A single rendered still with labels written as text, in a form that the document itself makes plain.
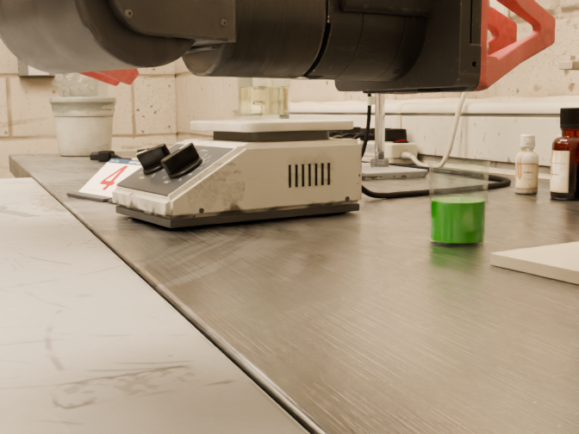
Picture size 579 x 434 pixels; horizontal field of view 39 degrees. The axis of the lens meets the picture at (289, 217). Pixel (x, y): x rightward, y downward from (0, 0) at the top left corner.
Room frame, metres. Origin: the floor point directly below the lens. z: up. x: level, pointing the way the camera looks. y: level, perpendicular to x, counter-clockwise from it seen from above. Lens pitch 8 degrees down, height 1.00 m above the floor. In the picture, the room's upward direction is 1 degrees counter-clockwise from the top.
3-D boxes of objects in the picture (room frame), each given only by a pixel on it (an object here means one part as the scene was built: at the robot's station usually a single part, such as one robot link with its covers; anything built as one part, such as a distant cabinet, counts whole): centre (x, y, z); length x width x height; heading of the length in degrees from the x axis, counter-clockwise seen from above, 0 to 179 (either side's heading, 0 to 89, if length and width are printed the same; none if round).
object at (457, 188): (0.60, -0.12, 0.93); 0.04 x 0.04 x 0.06
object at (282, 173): (0.77, 0.04, 0.94); 0.22 x 0.13 x 0.08; 123
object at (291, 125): (0.78, 0.02, 0.98); 0.12 x 0.12 x 0.01; 33
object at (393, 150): (1.58, -0.12, 0.92); 0.40 x 0.06 x 0.04; 22
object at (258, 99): (0.79, 0.02, 1.02); 0.06 x 0.05 x 0.08; 75
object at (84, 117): (1.79, 0.45, 1.01); 0.14 x 0.14 x 0.21
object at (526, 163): (0.93, -0.27, 0.93); 0.03 x 0.03 x 0.07
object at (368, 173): (1.20, -0.03, 0.91); 0.30 x 0.20 x 0.01; 112
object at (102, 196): (0.93, 0.21, 0.92); 0.09 x 0.06 x 0.04; 40
